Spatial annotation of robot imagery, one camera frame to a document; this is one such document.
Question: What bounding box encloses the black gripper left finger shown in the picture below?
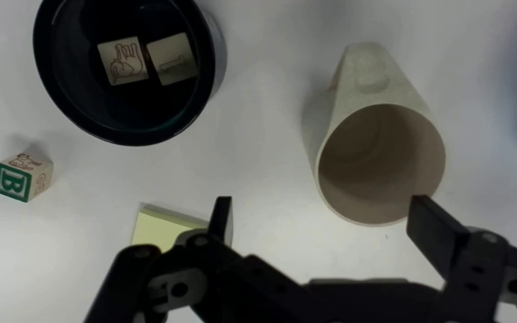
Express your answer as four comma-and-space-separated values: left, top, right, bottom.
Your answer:
85, 196, 309, 323

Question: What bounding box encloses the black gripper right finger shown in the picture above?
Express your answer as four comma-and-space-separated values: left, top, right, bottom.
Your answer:
406, 194, 517, 323

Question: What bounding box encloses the white mug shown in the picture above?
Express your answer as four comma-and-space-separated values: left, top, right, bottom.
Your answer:
302, 42, 448, 228

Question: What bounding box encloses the dark green mug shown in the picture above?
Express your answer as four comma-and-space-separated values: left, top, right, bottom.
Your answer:
31, 0, 230, 147

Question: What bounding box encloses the yellow sticky note pad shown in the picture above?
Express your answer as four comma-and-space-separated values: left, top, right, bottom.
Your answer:
132, 201, 211, 253

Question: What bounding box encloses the wooden letter block green B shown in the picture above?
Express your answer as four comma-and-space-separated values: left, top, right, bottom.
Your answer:
0, 147, 56, 205

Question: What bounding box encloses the plain wooden block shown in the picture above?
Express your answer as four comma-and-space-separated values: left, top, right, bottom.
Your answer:
146, 33, 200, 86

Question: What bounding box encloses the wooden picture block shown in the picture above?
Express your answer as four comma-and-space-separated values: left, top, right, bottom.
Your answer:
96, 36, 151, 88

